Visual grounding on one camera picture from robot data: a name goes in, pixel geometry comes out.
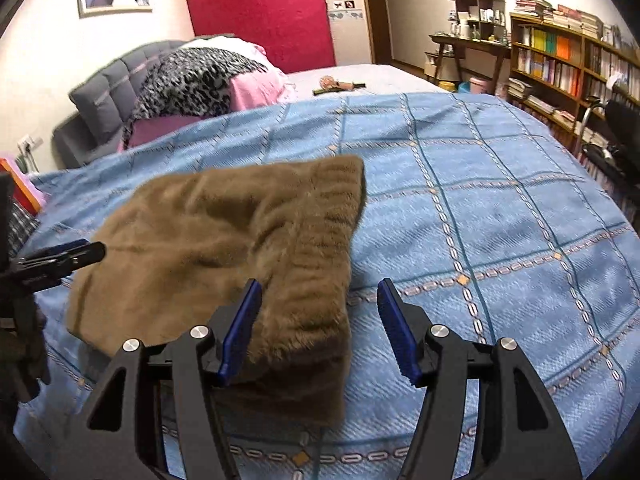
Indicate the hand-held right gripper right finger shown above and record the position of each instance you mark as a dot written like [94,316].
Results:
[395,330]

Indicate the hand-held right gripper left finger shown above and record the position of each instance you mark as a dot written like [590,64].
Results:
[240,330]

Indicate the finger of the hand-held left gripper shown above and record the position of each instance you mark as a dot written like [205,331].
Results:
[67,247]
[75,260]

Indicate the brown pants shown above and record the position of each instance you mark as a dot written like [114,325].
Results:
[200,240]

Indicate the dark plaid cloth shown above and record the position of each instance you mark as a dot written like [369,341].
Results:
[20,225]

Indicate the orange pink box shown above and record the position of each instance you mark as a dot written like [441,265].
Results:
[20,180]

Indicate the blue checked bedspread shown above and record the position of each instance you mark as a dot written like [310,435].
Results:
[475,210]

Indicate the purple pillow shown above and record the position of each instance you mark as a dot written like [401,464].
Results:
[160,127]

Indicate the grey padded headboard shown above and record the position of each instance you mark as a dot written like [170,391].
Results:
[100,95]

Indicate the leopard print blanket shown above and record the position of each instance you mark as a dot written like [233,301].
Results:
[200,75]

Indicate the pink quilt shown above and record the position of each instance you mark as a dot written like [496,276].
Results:
[255,90]

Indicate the blue bucket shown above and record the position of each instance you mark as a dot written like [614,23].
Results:
[461,87]

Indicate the lilac bed sheet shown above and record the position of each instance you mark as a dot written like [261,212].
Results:
[390,77]

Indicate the pink bucket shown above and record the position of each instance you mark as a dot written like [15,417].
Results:
[480,85]

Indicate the cardboard box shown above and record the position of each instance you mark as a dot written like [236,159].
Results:
[434,67]

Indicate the wooden desk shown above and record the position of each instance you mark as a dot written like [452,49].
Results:
[470,42]

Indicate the red upright mattress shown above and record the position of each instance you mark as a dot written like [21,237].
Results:
[260,15]

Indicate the wooden bookshelf with books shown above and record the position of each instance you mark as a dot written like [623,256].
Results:
[555,60]

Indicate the wooden door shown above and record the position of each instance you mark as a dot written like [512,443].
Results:
[377,15]

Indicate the wooden desktop organizer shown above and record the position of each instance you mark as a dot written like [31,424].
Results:
[480,12]

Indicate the white wall socket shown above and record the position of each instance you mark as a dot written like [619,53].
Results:
[27,144]

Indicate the wall stickers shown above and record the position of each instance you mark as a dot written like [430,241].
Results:
[344,9]

